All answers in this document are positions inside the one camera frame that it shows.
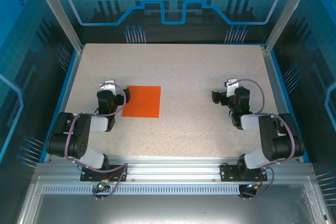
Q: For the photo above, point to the orange square paper sheet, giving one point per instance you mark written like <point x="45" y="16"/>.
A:
<point x="144" y="100"/>

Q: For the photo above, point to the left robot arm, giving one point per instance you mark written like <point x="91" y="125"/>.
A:
<point x="78" y="134"/>

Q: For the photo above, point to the sheet metal panel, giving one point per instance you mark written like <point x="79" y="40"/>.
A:
<point x="170" y="208"/>

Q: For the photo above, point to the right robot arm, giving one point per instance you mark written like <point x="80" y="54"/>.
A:
<point x="273" y="140"/>

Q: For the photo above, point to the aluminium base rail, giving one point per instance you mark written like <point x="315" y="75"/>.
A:
<point x="170" y="169"/>

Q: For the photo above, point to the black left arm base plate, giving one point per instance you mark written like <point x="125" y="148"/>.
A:
<point x="89" y="175"/>

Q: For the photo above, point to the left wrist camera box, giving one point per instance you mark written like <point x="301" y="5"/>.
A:
<point x="111" y="90"/>

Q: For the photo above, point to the aluminium frame post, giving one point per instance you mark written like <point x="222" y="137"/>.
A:
<point x="288" y="11"/>
<point x="59" y="11"/>

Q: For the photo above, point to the aluminium side rail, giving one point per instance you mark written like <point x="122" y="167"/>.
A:
<point x="277" y="103"/>

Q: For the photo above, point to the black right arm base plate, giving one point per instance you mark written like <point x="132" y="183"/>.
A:
<point x="228" y="172"/>

